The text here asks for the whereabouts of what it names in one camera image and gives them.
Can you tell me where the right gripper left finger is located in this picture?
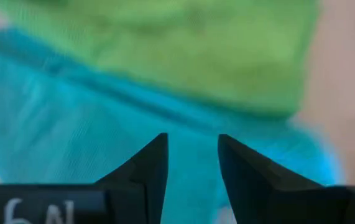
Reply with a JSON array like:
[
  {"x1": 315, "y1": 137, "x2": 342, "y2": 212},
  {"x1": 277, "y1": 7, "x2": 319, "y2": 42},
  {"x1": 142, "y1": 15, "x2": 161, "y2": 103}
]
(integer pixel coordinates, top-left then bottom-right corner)
[{"x1": 95, "y1": 133, "x2": 169, "y2": 224}]

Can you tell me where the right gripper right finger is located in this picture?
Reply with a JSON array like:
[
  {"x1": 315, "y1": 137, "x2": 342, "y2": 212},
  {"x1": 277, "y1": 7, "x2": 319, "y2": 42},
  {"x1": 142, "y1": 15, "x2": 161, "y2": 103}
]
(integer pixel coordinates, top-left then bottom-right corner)
[{"x1": 217, "y1": 134, "x2": 329, "y2": 224}]

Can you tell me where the teal microfiber towel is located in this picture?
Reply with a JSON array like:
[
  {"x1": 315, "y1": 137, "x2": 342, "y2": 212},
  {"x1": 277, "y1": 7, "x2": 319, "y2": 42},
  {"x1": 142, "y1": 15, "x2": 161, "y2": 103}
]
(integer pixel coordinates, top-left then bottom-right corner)
[{"x1": 0, "y1": 27, "x2": 346, "y2": 224}]

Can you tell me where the green microfiber towel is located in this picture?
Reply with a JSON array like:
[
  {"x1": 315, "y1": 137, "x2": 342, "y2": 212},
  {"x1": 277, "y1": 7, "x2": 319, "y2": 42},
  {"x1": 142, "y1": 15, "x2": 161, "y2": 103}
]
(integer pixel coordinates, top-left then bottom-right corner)
[{"x1": 0, "y1": 0, "x2": 321, "y2": 118}]

